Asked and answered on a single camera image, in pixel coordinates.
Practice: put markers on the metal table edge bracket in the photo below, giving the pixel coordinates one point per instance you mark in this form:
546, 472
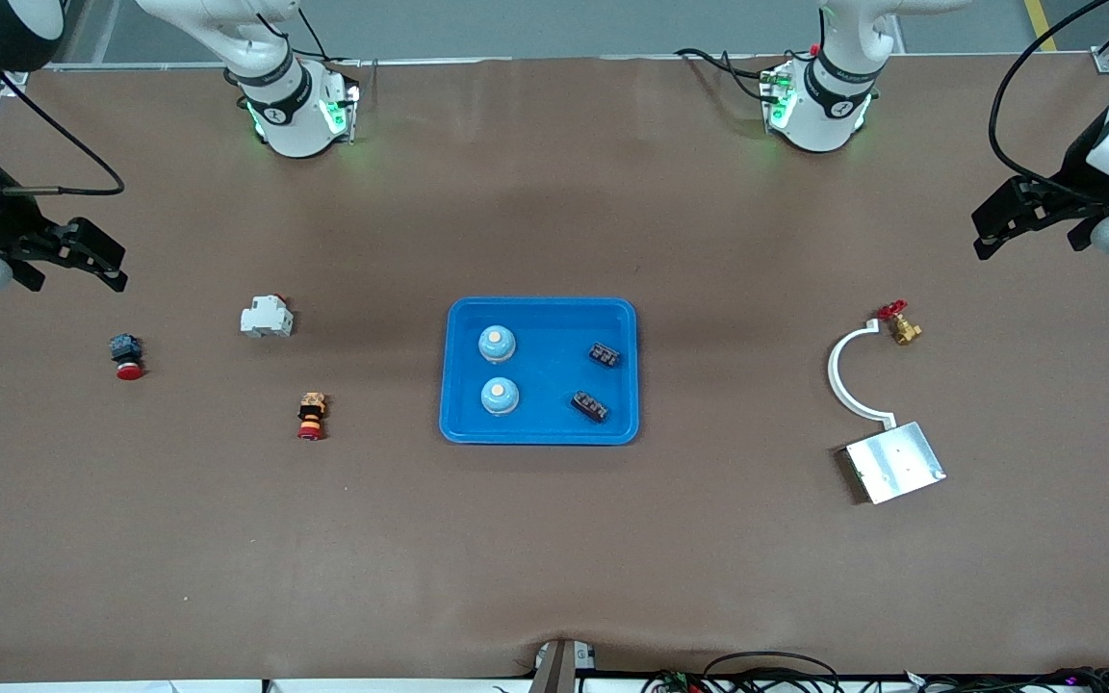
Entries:
556, 669

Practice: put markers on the white circuit breaker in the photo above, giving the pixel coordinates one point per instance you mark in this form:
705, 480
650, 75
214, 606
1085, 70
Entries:
266, 320

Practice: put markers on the blue desk bell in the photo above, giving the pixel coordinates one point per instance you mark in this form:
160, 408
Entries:
497, 344
501, 396

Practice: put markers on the silver metal box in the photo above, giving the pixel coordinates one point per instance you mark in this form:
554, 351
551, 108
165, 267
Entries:
896, 462

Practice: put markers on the blue plastic tray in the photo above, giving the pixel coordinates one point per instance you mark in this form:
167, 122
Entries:
559, 371

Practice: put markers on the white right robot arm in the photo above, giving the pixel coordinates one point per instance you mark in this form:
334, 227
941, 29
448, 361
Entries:
295, 115

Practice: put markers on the white semicircular pipe clamp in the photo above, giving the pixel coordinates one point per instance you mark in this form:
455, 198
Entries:
832, 373

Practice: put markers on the red yellow push button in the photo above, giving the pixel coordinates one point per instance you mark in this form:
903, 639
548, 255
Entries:
312, 414

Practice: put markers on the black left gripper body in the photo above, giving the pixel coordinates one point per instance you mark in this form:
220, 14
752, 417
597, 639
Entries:
1067, 192

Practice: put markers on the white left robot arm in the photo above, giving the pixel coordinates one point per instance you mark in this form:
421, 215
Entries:
829, 106

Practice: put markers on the red mushroom button blue block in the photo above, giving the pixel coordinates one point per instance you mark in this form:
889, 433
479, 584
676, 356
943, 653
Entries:
128, 371

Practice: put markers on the dark terminal block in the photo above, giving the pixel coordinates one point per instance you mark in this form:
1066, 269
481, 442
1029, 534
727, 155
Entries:
590, 406
605, 355

